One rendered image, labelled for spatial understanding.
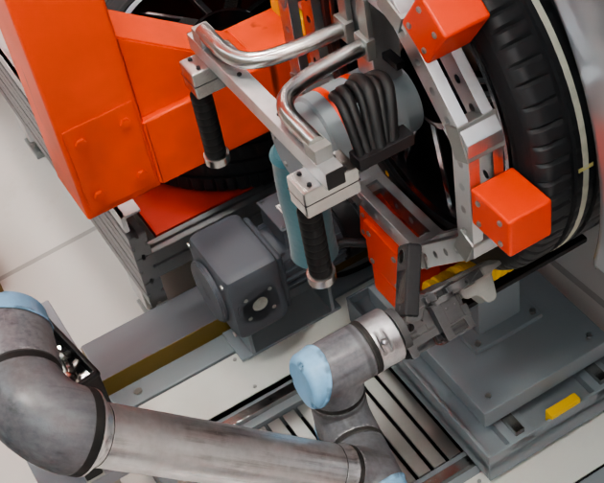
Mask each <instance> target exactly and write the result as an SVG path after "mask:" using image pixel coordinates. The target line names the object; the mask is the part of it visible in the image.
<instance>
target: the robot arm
mask: <svg viewBox="0 0 604 483"><path fill-rule="evenodd" d="M421 257H422V246H421V244H419V243H411V242H410V243H406V244H403V245H400V246H399V247H398V259H397V280H396V301H395V310H394V309H392V308H388V309H387V310H380V309H373V310H372V311H370V312H368V313H366V314H364V315H363V316H361V317H359V318H357V319H355V320H354V321H353V322H351V323H349V324H347V325H345V326H344V327H342V328H340V329H338V330H336V331H335V332H333V333H330V334H328V335H327V336H325V337H323V338H321V339H319V340H318V341H316V342H315V343H313V344H310V345H307V346H305V347H304V348H303V349H302V350H301V351H299V352H298V353H296V354H294V355H293V356H292V357H291V359H290V376H291V377H292V382H293V384H294V387H295V389H296V391H297V393H298V394H299V396H300V398H301V399H302V401H303V402H304V403H305V404H306V405H307V406H308V407H309V408H310V409H311V411H312V414H313V418H314V431H315V434H316V437H317V439H318V440H314V439H309V438H303V437H298V436H292V435H288V434H282V433H277V432H271V431H266V430H261V429H256V428H250V427H245V426H239V425H230V424H225V423H219V422H214V421H208V420H203V419H198V418H193V417H187V416H182V415H176V414H172V413H166V412H161V411H155V410H150V409H145V408H140V407H134V406H129V405H123V404H118V403H113V402H107V401H106V399H105V397H104V395H103V393H102V392H101V391H100V390H99V389H97V388H95V387H90V386H84V385H81V384H78V383H77V382H75V381H73V380H71V379H70V378H68V377H67V376H66V375H65V374H64V372H63V368H62V364H61V360H60V357H59V353H58V347H57V343H56V340H55V337H54V327H53V324H52V322H51V320H50V319H49V317H48V314H47V311H46V310H45V308H44V307H43V306H42V305H41V303H40V302H38V301H37V300H36V299H34V297H32V296H30V295H28V294H25V293H21V292H17V291H3V292H0V441H1V442H2V443H3V444H4V445H5V446H6V447H7V448H8V449H10V450H12V451H13V452H14V453H16V454H17V455H18V456H20V457H21V458H23V459H24V460H26V461H28V462H30V463H31V464H33V465H35V466H37V467H39V468H41V469H43V470H45V471H47V472H52V473H55V474H59V475H65V476H72V477H83V476H85V475H87V474H88V473H89V472H91V471H92V470H93V469H94V468H97V469H104V470H111V471H117V472H130V473H137V474H144V475H150V476H157V477H164V478H171V479H177V480H184V481H191V482H197V483H407V481H406V476H405V474H404V473H403V472H402V471H401V469H400V467H399V465H398V463H397V461H396V459H395V457H394V455H393V453H392V451H391V449H390V447H389V445H388V444H387V442H386V440H385V439H384V437H383V433H382V431H381V429H380V427H379V425H378V423H377V421H376V420H375V418H374V416H373V414H372V412H371V410H370V408H369V405H368V402H367V398H366V393H365V388H364V383H365V382H366V381H367V380H370V379H371V378H373V377H375V376H377V375H378V374H379V373H381V372H382V371H384V370H386V369H387V368H389V367H391V366H393V365H394V364H396V363H398V362H400V361H401V360H403V359H415V358H417V357H419V356H420V354H421V353H423V352H425V351H426V350H427V349H429V348H431V347H432V346H434V345H444V344H446V343H448V342H449V341H451V340H453V339H454V338H456V337H458V336H459V335H461V334H464V333H465V332H467V331H469V330H470V329H471V328H473V327H475V326H476V324H475V322H474V320H473V318H472V316H471V314H472V313H471V311H470V309H469V307H468V305H467V303H464V304H463V302H462V300H461V299H463V298H464V299H470V298H472V299H473V300H475V301H476V302H477V303H479V304H482V303H484V302H485V301H486V302H487V303H491V302H493V301H495V299H496V298H497V293H496V288H495V284H494V280H493V276H492V271H493V270H494V269H495V268H497V267H498V266H499V265H501V262H500V261H499V260H488V261H484V262H482V263H480V264H476V265H474V266H472V267H470V268H468V269H466V270H464V271H461V272H459V273H457V274H455V275H454V276H452V277H450V278H448V279H446V280H444V281H442V282H439V283H436V284H434V285H432V286H430V287H427V288H425V289H423V290H422V291H420V279H421ZM407 327H408V328H407ZM439 343H441V344H439Z"/></svg>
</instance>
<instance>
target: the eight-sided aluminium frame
mask: <svg viewBox="0 0 604 483"><path fill-rule="evenodd" d="M367 1H368V2H369V3H370V4H371V5H373V6H374V7H375V8H376V9H377V10H379V11H380V12H381V13H383V14H384V16H385V17H386V18H387V20H388V21H389V22H390V24H391V25H392V26H393V28H394V30H395V32H396V34H397V36H398V37H399V39H400V41H401V43H402V45H403V46H404V48H405V50H406V52H407V55H408V57H409V59H410V61H411V63H412V65H413V67H414V69H415V71H416V73H417V75H418V77H419V79H420V81H421V83H422V84H423V86H424V88H425V90H426V92H427V94H428V96H429V98H430V101H431V103H432V105H433V107H434V109H435V111H436V113H437V114H438V116H439V118H440V120H441V122H442V124H443V126H444V128H445V129H446V131H447V134H448V137H449V140H450V143H451V147H452V152H453V178H454V191H455V205H456V218H457V228H454V229H451V230H447V231H444V230H442V229H440V228H439V227H438V226H437V225H436V224H435V223H434V222H433V221H432V220H431V219H430V218H429V217H428V216H427V215H426V214H425V213H424V212H423V211H422V210H421V209H420V208H419V207H417V206H416V205H415V204H414V203H413V202H412V201H411V200H410V199H409V198H408V197H407V196H406V195H405V194H404V193H403V192H402V191H401V190H400V189H399V188H398V187H397V186H396V185H395V184H394V183H393V182H391V181H390V180H389V179H388V178H387V177H386V176H385V174H384V173H383V171H382V170H381V168H380V167H379V165H378V164H376V165H374V166H372V167H370V168H368V169H366V170H364V171H362V172H360V171H359V170H358V171H359V177H360V189H361V191H360V192H359V193H358V194H356V195H353V196H351V198H352V199H353V200H354V202H355V203H356V205H357V206H358V207H360V206H361V207H362V208H363V210H364V211H365V212H366V213H367V214H368V216H369V217H370V218H372V219H373V220H374V221H375V222H376V223H377V224H378V225H379V226H380V227H381V228H382V229H383V230H384V232H385V233H386V234H387V235H388V236H389V237H390V238H391V239H392V240H394V241H395V242H396V243H397V244H398V245H399V246H400V245H403V244H406V243H410V242H411V243H419V244H421V246H422V257H421V268H422V269H423V268H424V269H429V268H431V267H434V266H439V265H447V264H453V263H458V262H463V261H465V262H466V263H467V262H469V261H470V260H472V259H475V258H477V257H479V256H481V255H482V254H484V253H486V252H488V251H489V250H491V249H493V248H495V247H497V245H496V244H495V243H494V242H493V241H492V240H491V239H490V238H488V237H487V236H486V235H485V234H484V233H483V232H482V231H481V230H480V229H479V228H478V227H477V226H476V225H474V223H473V209H472V193H471V191H472V189H473V188H474V187H476V186H478V185H480V184H481V183H483V182H485V181H487V180H489V179H491V178H493V177H494V176H496V175H498V174H500V173H503V172H504V168H503V146H504V145H505V141H504V138H503V134H502V127H501V125H500V123H499V118H498V114H497V111H496V110H495V109H494V108H492V106H491V105H490V103H489V101H488V99H487V97H486V95H485V93H484V91H483V89H482V87H481V85H480V83H479V81H478V79H477V77H476V74H475V72H474V71H473V69H472V67H471V65H470V63H469V61H468V59H467V58H466V56H465V54H464V52H463V50H462V48H461V47H460V48H458V49H456V50H454V51H452V52H450V53H448V54H446V55H444V56H443V57H441V58H440V59H441V61H442V63H443V65H444V67H445V69H446V71H447V73H448V75H449V77H450V79H451V81H452V83H453V86H454V88H455V90H456V92H457V94H458V96H459V98H460V100H461V101H462V103H463V105H464V107H465V109H466V111H467V113H466V114H464V113H463V111H462V109H461V107H460V105H459V103H458V101H457V99H456V97H455V95H454V93H453V91H452V89H451V87H450V85H449V83H448V81H447V79H446V77H445V75H444V73H443V71H442V69H441V67H440V65H439V63H438V61H437V59H436V60H434V61H432V62H430V63H426V62H425V60H424V59H423V57H422V55H421V54H420V52H419V50H418V49H417V47H416V45H415V44H414V42H413V40H412V39H411V37H410V35H409V34H408V32H407V30H406V28H405V26H404V25H403V21H404V18H405V16H406V15H407V13H408V11H409V9H410V8H411V6H412V4H413V3H414V1H415V0H367ZM297 2H301V8H302V13H303V19H304V25H305V30H306V35H307V34H310V33H312V32H315V31H317V30H319V29H322V28H324V23H323V16H322V10H321V5H320V0H278V6H279V11H280V15H281V21H282V26H283V31H284V37H285V41H286V43H287V42H289V41H292V40H295V39H296V38H299V37H301V36H303V31H302V25H301V19H300V13H299V9H298V3H297ZM327 55H329V53H328V47H327V45H326V46H324V47H322V48H319V49H317V50H315V51H312V52H310V59H311V62H310V63H308V58H307V54H306V55H303V56H301V57H297V58H294V59H291V60H289V62H290V77H291V78H292V77H293V76H294V75H296V74H297V73H298V72H300V71H301V70H303V69H304V68H306V67H308V66H309V65H311V64H313V63H314V62H316V61H318V60H319V59H321V58H324V57H325V56H327ZM334 79H335V78H334V75H333V73H332V74H330V75H328V76H327V77H325V78H323V79H322V80H319V81H318V82H316V83H314V84H313V85H311V86H310V87H308V88H307V89H306V90H304V91H303V92H302V93H301V94H300V95H299V96H302V95H304V94H306V93H308V92H309V91H311V90H313V89H315V88H317V87H319V86H321V85H323V84H325V83H327V82H329V81H332V80H334ZM299 96H298V97H299ZM378 194H381V195H382V196H383V198H384V199H385V200H386V201H387V203H388V204H389V205H390V206H391V207H392V208H393V210H394V211H395V212H396V213H397V214H398V215H399V216H400V217H401V218H402V219H403V220H404V221H405V222H406V223H407V224H408V225H409V226H410V227H411V228H412V229H413V230H414V231H415V232H416V233H417V234H418V235H419V236H420V237H417V236H416V235H415V234H414V233H413V232H412V231H410V230H409V229H408V228H407V227H406V226H405V225H404V224H403V223H402V222H401V221H400V220H399V219H398V218H397V217H396V216H395V215H394V214H393V213H392V212H391V211H390V210H389V209H388V208H387V207H386V206H385V205H384V204H383V203H382V202H381V201H380V200H379V199H378V198H377V197H376V195H378Z"/></svg>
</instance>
